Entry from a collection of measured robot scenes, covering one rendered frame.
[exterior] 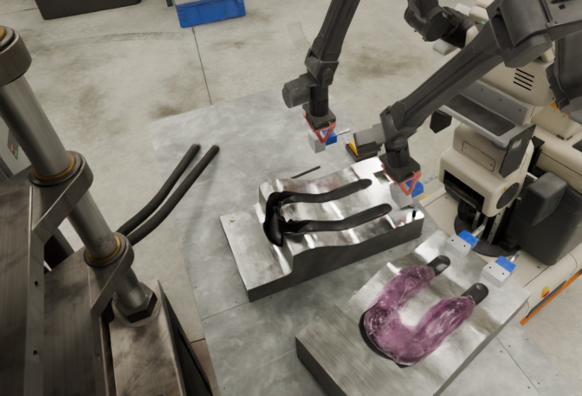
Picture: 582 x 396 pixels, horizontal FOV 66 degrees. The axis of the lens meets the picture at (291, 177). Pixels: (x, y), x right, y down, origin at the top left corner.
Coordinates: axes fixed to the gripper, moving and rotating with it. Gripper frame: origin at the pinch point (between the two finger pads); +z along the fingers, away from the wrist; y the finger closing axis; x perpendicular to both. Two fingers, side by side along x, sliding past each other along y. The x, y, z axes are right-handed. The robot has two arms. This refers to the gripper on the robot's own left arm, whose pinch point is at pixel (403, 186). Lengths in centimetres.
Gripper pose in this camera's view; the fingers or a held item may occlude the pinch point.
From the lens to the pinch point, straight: 124.3
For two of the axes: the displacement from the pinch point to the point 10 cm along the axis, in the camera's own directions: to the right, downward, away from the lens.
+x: 9.0, -4.2, 1.1
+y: 3.4, 5.2, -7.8
